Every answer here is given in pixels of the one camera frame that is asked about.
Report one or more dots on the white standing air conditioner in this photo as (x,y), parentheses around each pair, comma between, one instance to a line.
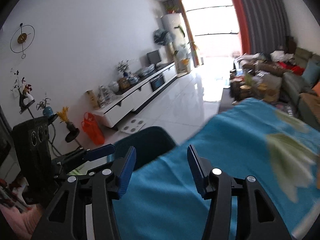
(174,24)

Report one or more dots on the white black TV cabinet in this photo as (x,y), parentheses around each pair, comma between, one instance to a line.
(136,97)

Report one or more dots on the green sectional sofa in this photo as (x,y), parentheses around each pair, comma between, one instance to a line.
(300,81)

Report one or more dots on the white bathroom scale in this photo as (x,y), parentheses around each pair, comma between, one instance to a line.
(133,126)

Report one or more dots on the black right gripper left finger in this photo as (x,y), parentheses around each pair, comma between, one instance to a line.
(65,216)

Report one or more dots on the blue floral tablecloth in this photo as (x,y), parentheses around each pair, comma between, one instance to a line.
(251,139)

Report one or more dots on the black computer monitor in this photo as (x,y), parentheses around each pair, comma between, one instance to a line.
(154,57)

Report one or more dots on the orange plastic bag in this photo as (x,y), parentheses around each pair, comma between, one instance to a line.
(92,129)

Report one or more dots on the cluttered coffee table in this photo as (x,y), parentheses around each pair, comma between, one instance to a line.
(262,86)

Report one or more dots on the tall plant yellow pot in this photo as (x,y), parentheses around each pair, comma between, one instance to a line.
(184,50)

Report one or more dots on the yellow flower in vase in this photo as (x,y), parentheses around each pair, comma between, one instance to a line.
(63,116)

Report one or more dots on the covered standing fan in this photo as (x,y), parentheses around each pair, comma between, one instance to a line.
(163,38)

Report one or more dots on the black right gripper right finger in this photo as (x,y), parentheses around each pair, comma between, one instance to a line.
(256,215)

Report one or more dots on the orange grey curtain right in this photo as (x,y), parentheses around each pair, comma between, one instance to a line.
(263,25)

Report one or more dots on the round metal wall clock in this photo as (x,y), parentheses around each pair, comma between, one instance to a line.
(22,39)

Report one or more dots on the dark teal trash bin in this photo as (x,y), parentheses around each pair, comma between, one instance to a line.
(149,143)

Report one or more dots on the blue vase potted plant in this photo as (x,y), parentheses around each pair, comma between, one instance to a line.
(44,105)

